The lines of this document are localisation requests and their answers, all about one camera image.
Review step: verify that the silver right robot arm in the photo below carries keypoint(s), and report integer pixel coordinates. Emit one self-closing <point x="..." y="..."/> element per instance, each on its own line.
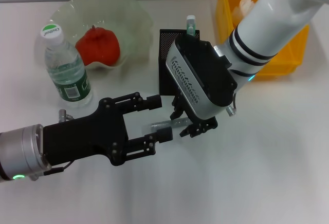
<point x="270" y="16"/>

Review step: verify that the clear plastic water bottle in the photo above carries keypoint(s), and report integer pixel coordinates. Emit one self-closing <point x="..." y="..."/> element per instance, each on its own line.
<point x="64" y="67"/>

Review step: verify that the grey pen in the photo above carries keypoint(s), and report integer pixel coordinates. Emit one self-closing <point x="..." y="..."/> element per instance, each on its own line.
<point x="162" y="125"/>

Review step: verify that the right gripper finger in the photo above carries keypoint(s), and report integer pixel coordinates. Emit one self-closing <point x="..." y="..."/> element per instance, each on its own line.
<point x="178" y="107"/>
<point x="200" y="127"/>

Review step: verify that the red apple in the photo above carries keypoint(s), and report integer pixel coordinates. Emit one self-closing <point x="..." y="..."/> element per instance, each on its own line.
<point x="97" y="49"/>

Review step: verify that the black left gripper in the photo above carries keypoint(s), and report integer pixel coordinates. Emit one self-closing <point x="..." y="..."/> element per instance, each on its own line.
<point x="84" y="139"/>

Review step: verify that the white paper ball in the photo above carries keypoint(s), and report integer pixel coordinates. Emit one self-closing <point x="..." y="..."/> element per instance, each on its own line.
<point x="242" y="5"/>

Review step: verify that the green utility knife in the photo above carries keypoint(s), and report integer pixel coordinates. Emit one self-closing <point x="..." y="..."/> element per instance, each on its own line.
<point x="190" y="26"/>

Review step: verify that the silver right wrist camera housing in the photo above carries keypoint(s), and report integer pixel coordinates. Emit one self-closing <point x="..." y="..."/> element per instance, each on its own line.
<point x="195" y="80"/>

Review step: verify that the left gripper metal connector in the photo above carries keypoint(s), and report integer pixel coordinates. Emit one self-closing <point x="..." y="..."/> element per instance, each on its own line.
<point x="63" y="115"/>

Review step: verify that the black mesh pen holder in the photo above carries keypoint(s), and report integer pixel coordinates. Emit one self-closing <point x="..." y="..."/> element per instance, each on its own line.
<point x="164" y="80"/>

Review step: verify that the yellow plastic bin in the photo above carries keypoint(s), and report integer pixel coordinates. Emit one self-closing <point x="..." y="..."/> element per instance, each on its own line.
<point x="290" y="59"/>

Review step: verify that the green glass fruit plate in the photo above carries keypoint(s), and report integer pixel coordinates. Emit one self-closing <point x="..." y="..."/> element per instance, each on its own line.
<point x="123" y="16"/>

